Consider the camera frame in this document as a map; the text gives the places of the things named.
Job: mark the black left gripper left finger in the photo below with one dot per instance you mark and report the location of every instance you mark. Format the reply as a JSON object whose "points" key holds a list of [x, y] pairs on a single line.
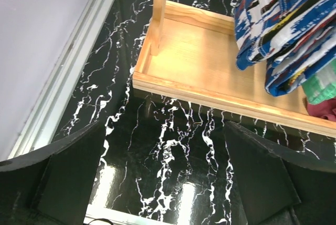
{"points": [[53, 184]]}

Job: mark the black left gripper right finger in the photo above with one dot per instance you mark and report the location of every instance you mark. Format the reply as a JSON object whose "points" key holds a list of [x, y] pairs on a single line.
{"points": [[278, 185]]}

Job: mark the green white patterned trousers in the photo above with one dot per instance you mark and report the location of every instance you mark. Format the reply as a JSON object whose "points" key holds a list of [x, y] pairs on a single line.
{"points": [[321, 86]]}

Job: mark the blue patterned trousers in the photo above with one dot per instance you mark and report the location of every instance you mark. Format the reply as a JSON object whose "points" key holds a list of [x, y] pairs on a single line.
{"points": [[296, 39]]}

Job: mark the maroon tank top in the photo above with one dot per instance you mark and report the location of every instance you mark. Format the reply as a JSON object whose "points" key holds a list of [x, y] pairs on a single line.
{"points": [[324, 110]]}

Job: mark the wooden clothes rack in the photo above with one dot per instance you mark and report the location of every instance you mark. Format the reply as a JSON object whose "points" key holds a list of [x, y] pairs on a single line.
{"points": [[189, 54]]}

